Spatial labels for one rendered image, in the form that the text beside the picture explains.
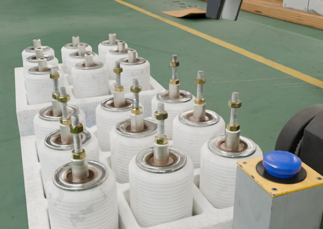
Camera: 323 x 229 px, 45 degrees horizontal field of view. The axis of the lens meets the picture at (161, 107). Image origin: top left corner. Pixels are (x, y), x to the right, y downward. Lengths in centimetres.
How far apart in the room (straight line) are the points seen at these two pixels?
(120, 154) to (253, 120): 77
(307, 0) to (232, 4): 268
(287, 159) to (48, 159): 36
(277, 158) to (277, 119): 94
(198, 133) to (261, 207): 28
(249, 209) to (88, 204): 20
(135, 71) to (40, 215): 54
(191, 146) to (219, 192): 12
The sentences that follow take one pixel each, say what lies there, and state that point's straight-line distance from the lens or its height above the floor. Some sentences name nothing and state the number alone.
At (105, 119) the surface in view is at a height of 24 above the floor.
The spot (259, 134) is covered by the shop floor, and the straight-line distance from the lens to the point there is 126.
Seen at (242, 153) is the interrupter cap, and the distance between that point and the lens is 61.
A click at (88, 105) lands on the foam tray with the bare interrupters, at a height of 17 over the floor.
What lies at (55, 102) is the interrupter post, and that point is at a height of 28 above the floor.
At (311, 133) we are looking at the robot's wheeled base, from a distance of 89.
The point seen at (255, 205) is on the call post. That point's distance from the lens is 44.
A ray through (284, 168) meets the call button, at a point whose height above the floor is 33.
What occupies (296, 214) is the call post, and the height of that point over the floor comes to 28.
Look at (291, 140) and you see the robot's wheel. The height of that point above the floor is 14.
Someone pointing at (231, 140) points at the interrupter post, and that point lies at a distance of 61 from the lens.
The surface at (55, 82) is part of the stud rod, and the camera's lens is 74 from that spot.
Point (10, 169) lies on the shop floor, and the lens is 112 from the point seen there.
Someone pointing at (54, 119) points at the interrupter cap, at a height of 25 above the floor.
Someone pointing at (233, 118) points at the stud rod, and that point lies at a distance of 60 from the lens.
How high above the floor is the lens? 54
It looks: 22 degrees down
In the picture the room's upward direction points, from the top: straight up
